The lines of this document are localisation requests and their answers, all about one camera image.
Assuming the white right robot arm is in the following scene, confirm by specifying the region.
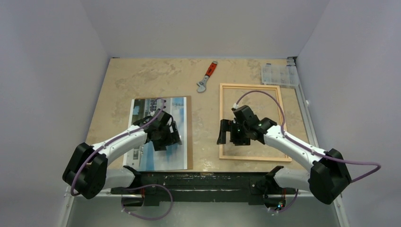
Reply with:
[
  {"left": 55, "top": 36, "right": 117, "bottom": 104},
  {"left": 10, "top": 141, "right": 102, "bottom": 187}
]
[{"left": 217, "top": 105, "right": 351, "bottom": 204}]

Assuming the building photo print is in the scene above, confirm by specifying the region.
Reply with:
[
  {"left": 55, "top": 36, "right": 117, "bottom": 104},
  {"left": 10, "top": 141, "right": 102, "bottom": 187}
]
[{"left": 123, "top": 96, "right": 193, "bottom": 171}]

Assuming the light wooden picture frame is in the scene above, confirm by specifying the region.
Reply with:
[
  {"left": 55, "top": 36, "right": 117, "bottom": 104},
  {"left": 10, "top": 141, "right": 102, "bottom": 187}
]
[{"left": 219, "top": 83, "right": 292, "bottom": 162}]

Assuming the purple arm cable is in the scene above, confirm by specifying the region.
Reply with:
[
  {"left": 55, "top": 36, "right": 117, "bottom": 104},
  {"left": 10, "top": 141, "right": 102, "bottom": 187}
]
[
  {"left": 70, "top": 98, "right": 166, "bottom": 197},
  {"left": 232, "top": 91, "right": 382, "bottom": 184}
]

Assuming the brown backing board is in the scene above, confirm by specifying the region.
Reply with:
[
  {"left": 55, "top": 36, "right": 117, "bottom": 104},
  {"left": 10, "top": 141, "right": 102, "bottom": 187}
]
[{"left": 124, "top": 96, "right": 193, "bottom": 171}]

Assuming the grey adjustable wrench red handle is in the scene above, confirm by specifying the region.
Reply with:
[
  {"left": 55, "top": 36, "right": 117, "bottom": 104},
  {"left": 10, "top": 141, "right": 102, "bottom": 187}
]
[{"left": 196, "top": 61, "right": 218, "bottom": 93}]

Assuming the clear plastic organizer box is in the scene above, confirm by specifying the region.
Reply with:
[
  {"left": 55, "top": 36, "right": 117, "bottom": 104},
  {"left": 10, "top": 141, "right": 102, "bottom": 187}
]
[{"left": 261, "top": 63, "right": 299, "bottom": 87}]

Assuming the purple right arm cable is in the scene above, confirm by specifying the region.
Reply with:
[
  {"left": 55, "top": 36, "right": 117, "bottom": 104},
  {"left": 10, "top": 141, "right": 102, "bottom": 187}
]
[{"left": 232, "top": 91, "right": 382, "bottom": 184}]

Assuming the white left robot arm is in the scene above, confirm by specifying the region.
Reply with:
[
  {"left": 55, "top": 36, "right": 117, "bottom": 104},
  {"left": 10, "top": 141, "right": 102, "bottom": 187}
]
[{"left": 62, "top": 109, "right": 182, "bottom": 199}]

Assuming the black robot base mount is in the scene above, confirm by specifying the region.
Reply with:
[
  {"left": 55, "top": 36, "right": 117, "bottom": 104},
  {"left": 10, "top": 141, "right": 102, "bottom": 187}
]
[{"left": 111, "top": 172, "right": 296, "bottom": 206}]

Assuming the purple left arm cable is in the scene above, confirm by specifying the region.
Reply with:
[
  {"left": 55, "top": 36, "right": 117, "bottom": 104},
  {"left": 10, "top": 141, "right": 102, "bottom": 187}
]
[{"left": 70, "top": 98, "right": 166, "bottom": 197}]

